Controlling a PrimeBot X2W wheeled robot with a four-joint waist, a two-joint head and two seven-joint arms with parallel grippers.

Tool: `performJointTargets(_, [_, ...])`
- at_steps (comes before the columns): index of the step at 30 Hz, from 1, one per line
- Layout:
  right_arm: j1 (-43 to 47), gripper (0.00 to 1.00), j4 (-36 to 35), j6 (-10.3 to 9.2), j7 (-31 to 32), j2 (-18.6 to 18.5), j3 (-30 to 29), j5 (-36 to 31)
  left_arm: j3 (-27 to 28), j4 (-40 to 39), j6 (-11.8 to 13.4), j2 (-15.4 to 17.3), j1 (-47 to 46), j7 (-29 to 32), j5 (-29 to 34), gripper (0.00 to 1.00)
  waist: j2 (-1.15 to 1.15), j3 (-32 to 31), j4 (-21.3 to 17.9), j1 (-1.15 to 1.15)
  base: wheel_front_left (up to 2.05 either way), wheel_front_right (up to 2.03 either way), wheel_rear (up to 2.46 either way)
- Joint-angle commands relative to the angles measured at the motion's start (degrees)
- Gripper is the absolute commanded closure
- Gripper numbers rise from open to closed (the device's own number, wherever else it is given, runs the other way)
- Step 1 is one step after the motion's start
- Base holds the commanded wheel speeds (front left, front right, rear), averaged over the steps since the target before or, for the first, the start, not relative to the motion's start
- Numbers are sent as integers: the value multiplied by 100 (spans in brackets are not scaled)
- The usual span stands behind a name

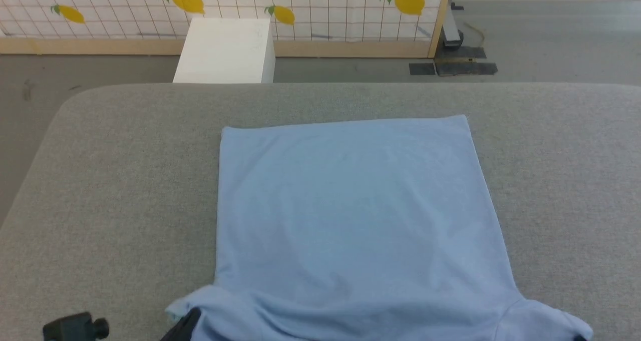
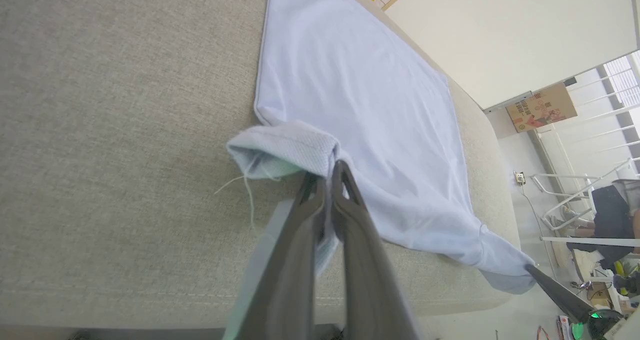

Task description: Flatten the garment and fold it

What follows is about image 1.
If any white box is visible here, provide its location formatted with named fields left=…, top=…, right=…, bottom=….
left=173, top=18, right=276, bottom=84

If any yellow floor cable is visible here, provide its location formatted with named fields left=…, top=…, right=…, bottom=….
left=463, top=21, right=485, bottom=46

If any lemon print partition panel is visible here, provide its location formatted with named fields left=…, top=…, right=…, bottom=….
left=0, top=0, right=454, bottom=59

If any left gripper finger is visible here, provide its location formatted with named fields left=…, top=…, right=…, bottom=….
left=160, top=308, right=202, bottom=341

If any grey metal stand post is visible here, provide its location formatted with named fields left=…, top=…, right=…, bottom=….
left=441, top=0, right=464, bottom=49

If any large black floor tape patch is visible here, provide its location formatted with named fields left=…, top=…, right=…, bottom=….
left=435, top=46, right=498, bottom=76

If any light blue garment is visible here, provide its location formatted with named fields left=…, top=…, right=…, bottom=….
left=165, top=114, right=594, bottom=341

